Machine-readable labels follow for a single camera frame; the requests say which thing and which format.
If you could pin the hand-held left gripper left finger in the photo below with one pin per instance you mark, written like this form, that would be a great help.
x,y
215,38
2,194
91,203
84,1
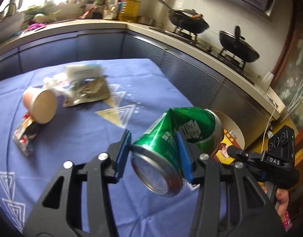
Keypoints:
x,y
123,150

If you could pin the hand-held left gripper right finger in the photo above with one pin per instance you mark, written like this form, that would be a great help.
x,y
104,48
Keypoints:
x,y
183,158

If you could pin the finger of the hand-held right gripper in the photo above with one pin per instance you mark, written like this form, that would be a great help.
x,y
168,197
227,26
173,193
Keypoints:
x,y
245,154

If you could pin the crushed green soda can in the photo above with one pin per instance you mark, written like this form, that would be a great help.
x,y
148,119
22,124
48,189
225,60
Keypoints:
x,y
161,133

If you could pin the round beige trash bin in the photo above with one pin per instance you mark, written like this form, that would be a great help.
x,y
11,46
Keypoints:
x,y
230,123

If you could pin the foil wrapper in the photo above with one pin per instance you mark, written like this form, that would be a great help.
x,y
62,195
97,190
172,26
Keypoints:
x,y
89,91

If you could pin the pink paper cup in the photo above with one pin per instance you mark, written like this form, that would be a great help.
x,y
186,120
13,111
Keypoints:
x,y
40,103

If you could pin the white tissue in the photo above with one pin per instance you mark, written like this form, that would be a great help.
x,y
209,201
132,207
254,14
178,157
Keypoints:
x,y
55,84

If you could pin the person's right hand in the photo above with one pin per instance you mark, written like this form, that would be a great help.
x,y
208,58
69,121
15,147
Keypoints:
x,y
282,201

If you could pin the orange printed cardboard box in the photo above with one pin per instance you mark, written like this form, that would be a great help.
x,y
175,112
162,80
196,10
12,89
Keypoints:
x,y
225,148

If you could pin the blue patterned tablecloth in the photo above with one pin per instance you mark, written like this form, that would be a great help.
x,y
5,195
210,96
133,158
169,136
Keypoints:
x,y
79,128

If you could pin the glass-panelled wooden door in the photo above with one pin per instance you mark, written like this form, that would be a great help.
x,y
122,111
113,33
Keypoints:
x,y
294,79

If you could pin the white charger device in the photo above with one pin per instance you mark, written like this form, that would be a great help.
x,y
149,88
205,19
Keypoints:
x,y
266,79

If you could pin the blue kitchen counter cabinet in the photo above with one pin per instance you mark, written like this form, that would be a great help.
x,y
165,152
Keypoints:
x,y
190,79

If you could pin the white tissue packet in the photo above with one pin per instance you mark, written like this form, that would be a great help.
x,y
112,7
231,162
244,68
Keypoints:
x,y
82,71

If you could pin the red white snack wrapper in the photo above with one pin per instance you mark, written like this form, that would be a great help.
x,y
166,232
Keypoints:
x,y
25,133

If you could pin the gas stove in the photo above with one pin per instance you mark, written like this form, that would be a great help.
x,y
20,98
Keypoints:
x,y
215,54

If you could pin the small steel cup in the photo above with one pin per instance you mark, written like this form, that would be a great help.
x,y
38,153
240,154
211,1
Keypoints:
x,y
148,21

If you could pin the black wok with lid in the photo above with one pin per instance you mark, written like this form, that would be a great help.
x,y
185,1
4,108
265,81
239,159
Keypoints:
x,y
188,24

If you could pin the yellow cooking oil bottle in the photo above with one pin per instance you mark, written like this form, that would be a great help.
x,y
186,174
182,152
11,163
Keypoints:
x,y
129,8

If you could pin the white plastic jug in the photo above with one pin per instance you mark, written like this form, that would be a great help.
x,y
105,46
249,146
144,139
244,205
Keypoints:
x,y
112,5

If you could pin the purple cloth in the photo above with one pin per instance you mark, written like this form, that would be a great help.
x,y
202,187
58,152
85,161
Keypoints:
x,y
34,26

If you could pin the green onions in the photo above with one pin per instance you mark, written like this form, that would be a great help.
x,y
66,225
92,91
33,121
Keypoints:
x,y
42,16

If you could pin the sink faucet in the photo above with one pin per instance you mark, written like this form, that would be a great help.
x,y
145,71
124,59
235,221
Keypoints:
x,y
5,9

